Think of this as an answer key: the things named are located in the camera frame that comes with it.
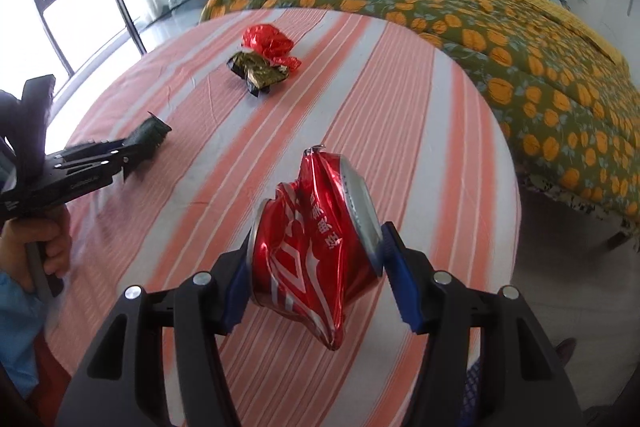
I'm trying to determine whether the dark green serrated wrapper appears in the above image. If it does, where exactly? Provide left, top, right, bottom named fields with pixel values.
left=122, top=113, right=172, bottom=164

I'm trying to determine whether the gold black foil wrapper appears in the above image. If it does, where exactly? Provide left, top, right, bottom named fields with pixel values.
left=227, top=51, right=290, bottom=98

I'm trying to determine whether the red plastic bag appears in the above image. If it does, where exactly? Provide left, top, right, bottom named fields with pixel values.
left=242, top=24, right=302, bottom=72

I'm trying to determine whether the blue sleeve forearm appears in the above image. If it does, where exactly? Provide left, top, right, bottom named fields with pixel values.
left=0, top=272, right=44, bottom=398

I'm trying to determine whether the striped pink white tablecloth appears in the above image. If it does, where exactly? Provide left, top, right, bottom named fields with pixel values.
left=43, top=7, right=523, bottom=427

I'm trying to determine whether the pumpkin pattern green quilt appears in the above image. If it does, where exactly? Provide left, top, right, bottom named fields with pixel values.
left=202, top=0, right=639, bottom=232

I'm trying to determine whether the crushed red soda can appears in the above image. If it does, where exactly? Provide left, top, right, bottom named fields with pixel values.
left=247, top=145, right=383, bottom=351

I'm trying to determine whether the person's left hand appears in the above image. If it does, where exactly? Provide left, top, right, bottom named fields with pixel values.
left=0, top=204, right=74, bottom=294

